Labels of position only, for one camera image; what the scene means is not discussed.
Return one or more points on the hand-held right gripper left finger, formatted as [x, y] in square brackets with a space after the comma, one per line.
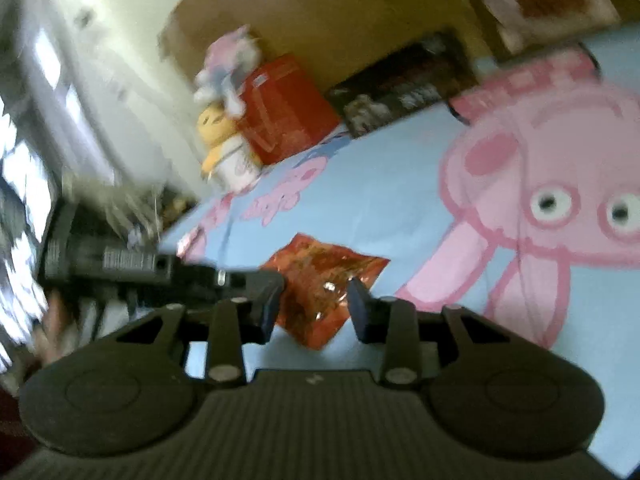
[271, 317]

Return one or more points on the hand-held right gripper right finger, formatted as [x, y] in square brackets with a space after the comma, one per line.
[359, 315]

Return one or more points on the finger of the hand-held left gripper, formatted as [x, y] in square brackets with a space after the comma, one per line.
[225, 277]

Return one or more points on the orange-red snack packet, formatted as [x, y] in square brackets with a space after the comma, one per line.
[320, 290]

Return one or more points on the dark storage box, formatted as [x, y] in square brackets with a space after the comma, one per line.
[405, 90]

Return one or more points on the cartoon pig printed blanket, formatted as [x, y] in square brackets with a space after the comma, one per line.
[390, 195]

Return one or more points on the yellow plush toy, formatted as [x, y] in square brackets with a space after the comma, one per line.
[227, 150]

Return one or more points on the red gift bag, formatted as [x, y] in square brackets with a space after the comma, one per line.
[287, 110]

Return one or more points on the pink and white plush toy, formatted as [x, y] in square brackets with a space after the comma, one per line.
[232, 67]

